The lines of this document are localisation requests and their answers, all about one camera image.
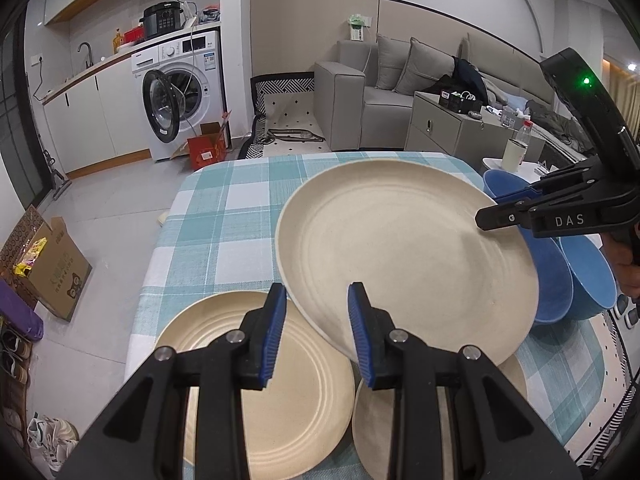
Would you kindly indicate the teal white checkered tablecloth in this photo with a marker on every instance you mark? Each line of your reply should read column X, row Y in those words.
column 225, row 220

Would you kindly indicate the person's right hand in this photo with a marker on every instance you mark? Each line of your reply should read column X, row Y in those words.
column 620, row 265

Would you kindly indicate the grey floor mop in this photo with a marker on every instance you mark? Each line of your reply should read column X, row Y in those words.
column 57, row 180

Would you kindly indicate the grey cushion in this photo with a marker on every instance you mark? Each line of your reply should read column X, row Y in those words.
column 425, row 70
column 392, row 62

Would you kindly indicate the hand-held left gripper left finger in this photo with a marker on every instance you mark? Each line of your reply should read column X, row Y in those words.
column 274, row 330

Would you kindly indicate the cream tumbler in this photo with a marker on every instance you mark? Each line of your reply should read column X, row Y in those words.
column 512, row 157

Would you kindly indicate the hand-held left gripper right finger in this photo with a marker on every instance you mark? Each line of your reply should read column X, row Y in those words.
column 359, row 330

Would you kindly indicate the clear bottle with red cap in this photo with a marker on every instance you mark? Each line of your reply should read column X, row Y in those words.
column 525, row 132

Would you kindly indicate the grey side cabinet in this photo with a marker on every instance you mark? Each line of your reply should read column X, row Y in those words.
column 440, row 125

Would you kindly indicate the yellow snack packet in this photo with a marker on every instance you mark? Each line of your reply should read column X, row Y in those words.
column 30, row 257

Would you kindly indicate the brown patterned box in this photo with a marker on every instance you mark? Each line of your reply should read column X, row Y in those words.
column 17, row 235

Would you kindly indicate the red cardboard box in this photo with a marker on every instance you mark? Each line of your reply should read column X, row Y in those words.
column 205, row 152

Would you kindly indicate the black pressure cooker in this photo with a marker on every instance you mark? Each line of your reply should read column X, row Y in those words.
column 162, row 20

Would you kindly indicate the white marble coffee table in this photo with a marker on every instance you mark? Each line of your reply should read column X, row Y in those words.
column 492, row 164

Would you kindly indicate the brown cardboard box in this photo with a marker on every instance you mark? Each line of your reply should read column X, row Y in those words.
column 60, row 280

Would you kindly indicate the dark jacket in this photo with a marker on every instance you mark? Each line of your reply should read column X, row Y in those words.
column 467, row 77

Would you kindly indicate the dark grey coat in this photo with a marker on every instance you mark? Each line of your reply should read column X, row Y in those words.
column 560, row 125

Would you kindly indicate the dark kitchen faucet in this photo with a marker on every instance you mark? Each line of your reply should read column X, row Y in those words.
column 86, row 52

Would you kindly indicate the white kitchen base cabinet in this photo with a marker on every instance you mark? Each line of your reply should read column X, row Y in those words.
column 90, row 120

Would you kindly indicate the yellow bottle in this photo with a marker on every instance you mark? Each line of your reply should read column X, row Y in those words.
column 118, row 40

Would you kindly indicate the grey sofa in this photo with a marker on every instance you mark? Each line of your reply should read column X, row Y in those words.
column 345, row 110

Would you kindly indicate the white sneakers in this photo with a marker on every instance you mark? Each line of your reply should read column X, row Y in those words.
column 50, row 440

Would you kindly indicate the white washing machine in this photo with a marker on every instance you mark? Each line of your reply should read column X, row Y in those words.
column 200, row 60

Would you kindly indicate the beige plate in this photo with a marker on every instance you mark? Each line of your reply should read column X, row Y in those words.
column 300, row 410
column 370, row 430
column 400, row 250

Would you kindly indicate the black box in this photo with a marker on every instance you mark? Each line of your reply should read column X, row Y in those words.
column 457, row 102

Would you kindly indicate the white wall-mounted box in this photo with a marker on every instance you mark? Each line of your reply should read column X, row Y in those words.
column 357, row 27

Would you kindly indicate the beige curtain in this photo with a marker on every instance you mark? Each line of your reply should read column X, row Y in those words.
column 620, row 90

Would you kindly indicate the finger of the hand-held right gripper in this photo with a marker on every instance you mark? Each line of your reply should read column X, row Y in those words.
column 525, row 193
column 500, row 217

